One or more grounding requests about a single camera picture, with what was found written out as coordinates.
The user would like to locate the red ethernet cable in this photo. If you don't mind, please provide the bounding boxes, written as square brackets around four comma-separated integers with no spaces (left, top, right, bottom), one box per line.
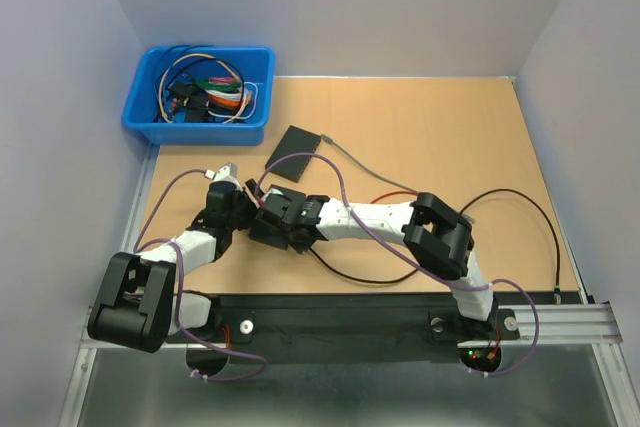
[372,190,419,206]

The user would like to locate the black ethernet cable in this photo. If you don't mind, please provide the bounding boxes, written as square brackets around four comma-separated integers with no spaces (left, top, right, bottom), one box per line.
[309,189,564,306]

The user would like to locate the black network switch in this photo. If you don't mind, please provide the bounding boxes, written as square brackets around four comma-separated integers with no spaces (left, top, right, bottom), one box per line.
[249,219,299,252]
[265,125,321,182]

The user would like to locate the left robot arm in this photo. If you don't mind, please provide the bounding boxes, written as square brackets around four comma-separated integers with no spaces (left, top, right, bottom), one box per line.
[87,173,257,353]

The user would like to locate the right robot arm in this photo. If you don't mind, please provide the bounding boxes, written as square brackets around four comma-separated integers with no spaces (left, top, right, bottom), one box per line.
[249,188,496,337]

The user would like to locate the blue plastic bin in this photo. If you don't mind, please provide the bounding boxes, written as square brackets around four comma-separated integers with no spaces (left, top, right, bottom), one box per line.
[122,45,276,146]

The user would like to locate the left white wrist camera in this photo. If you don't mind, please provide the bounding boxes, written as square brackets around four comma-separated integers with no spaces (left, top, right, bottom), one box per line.
[204,162,241,188]

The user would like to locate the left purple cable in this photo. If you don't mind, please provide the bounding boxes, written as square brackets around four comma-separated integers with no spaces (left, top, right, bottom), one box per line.
[133,168,269,383]

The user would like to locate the grey ethernet cable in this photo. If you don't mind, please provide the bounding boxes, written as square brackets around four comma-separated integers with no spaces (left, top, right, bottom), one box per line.
[319,133,419,196]

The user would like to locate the tangled cables in bin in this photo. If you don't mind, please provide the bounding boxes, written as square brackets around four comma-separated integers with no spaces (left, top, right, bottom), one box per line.
[154,44,263,125]

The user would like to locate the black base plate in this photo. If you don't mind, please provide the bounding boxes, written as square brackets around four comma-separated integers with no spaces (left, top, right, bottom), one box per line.
[168,292,520,382]

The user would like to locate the aluminium frame rail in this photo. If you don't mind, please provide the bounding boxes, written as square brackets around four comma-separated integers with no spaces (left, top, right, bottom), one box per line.
[79,146,626,348]

